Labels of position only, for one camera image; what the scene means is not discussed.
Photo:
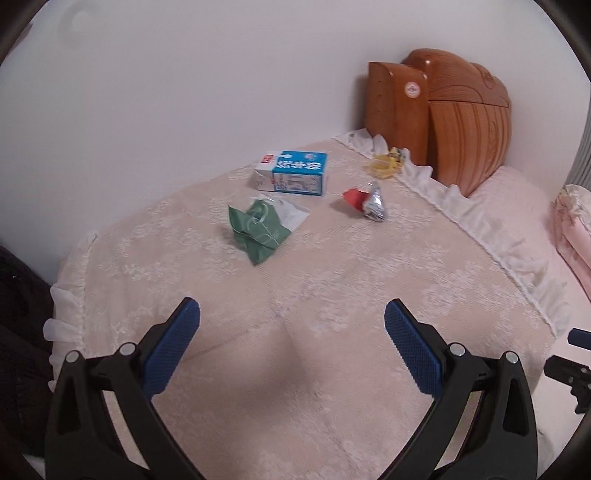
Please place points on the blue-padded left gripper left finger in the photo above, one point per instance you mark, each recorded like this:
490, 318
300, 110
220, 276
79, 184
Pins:
81, 440

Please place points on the blue white milk carton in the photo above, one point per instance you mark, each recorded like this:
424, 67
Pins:
292, 172

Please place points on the folded pink blanket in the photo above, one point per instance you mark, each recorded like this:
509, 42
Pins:
572, 231

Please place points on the green white wrapper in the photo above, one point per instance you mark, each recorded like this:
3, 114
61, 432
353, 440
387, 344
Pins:
263, 227

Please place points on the grey window curtain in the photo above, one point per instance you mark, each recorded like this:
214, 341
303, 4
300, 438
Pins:
580, 173

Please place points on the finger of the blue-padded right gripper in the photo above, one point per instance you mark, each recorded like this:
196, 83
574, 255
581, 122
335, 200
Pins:
574, 375
580, 338

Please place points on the red silver snack wrapper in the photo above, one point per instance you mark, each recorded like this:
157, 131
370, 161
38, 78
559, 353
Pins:
369, 202

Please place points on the wooden bed headboard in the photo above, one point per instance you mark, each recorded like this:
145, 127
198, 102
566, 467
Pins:
453, 115

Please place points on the yellow candy wrapper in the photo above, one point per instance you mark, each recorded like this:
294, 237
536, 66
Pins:
387, 165

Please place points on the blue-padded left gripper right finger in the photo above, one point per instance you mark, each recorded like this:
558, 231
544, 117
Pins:
481, 424

